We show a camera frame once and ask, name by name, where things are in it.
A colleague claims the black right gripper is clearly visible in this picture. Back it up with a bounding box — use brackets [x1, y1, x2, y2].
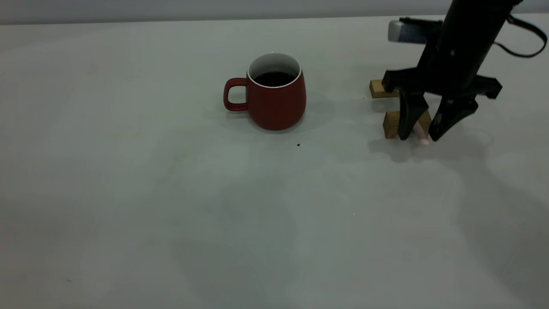
[382, 0, 503, 142]

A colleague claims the spoon with pink handle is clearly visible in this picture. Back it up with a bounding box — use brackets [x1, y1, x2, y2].
[413, 123, 430, 147]

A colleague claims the arched wooden block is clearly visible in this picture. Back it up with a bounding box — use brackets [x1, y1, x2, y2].
[383, 109, 433, 139]

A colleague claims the red ceramic cup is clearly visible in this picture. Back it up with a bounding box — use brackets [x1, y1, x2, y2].
[223, 52, 307, 131]

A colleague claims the black camera cable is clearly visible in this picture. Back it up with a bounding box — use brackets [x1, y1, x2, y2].
[493, 14, 548, 58]

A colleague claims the flat rectangular wooden block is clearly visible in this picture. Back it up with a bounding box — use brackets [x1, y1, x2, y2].
[369, 79, 399, 99]

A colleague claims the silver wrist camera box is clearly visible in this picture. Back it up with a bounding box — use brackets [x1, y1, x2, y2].
[388, 17, 443, 44]

